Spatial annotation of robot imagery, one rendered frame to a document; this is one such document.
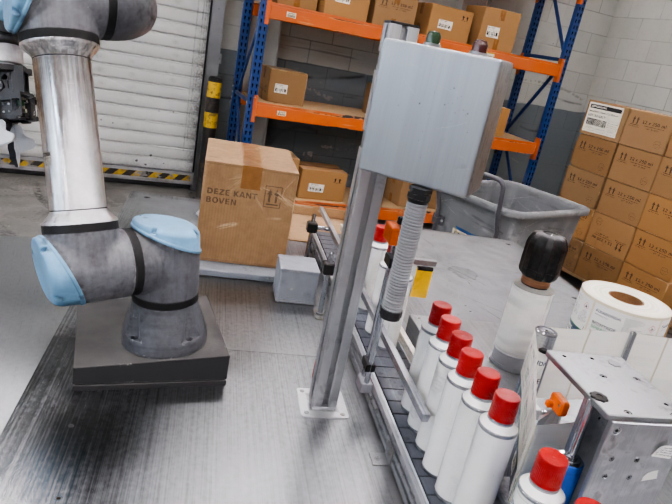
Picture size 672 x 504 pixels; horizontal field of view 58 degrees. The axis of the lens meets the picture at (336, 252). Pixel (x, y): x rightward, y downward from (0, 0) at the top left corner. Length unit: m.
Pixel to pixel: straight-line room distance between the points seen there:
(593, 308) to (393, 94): 0.80
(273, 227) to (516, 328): 0.68
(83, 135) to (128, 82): 4.21
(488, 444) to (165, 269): 0.58
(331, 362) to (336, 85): 4.76
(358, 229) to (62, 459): 0.55
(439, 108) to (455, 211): 2.64
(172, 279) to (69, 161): 0.25
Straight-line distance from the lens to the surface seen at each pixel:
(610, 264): 4.70
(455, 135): 0.86
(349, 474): 1.01
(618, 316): 1.47
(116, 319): 1.25
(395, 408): 1.09
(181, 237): 1.04
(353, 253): 0.99
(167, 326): 1.09
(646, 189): 4.56
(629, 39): 7.05
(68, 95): 1.03
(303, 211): 2.23
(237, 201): 1.58
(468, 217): 3.44
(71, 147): 1.02
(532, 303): 1.28
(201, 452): 1.00
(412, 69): 0.88
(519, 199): 4.13
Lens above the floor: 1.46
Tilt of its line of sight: 19 degrees down
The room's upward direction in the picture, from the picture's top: 11 degrees clockwise
